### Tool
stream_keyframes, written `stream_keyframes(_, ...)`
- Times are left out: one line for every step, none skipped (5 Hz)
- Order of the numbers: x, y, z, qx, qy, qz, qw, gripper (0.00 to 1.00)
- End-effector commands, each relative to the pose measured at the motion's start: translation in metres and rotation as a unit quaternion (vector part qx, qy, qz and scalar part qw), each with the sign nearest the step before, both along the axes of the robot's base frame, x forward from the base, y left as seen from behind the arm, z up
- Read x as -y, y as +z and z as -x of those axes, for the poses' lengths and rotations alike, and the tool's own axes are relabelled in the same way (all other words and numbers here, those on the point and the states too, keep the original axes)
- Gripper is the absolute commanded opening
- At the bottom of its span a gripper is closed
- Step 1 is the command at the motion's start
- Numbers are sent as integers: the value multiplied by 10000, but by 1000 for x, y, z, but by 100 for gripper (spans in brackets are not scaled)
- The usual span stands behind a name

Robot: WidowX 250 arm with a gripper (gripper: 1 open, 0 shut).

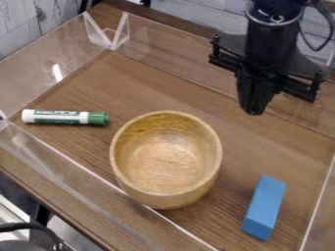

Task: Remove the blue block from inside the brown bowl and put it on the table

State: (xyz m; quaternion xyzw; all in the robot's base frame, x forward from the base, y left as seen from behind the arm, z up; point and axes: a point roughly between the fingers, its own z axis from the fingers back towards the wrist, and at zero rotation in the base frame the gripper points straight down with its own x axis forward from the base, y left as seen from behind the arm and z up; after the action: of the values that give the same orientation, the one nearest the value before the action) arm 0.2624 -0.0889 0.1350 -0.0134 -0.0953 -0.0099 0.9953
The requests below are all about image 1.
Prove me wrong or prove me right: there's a black table clamp with cable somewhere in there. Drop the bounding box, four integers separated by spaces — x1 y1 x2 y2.
0 223 65 251

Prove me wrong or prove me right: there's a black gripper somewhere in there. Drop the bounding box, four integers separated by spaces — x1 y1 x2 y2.
207 13 328 117

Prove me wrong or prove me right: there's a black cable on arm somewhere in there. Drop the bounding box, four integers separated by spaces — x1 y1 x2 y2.
299 0 335 53

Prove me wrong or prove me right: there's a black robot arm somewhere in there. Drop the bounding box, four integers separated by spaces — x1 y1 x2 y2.
208 0 335 116

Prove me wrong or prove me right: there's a blue rectangular block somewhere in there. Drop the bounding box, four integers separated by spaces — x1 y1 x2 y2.
240 175 287 241

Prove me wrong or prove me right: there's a clear acrylic corner bracket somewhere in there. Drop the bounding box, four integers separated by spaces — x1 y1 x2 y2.
83 12 129 51

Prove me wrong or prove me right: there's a green and white marker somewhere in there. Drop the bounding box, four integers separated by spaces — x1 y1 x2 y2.
21 109 109 126

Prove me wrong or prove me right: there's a clear acrylic tray wall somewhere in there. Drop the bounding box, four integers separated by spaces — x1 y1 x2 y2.
0 116 218 251

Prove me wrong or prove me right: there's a brown wooden bowl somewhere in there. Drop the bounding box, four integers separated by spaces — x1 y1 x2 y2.
109 111 223 210

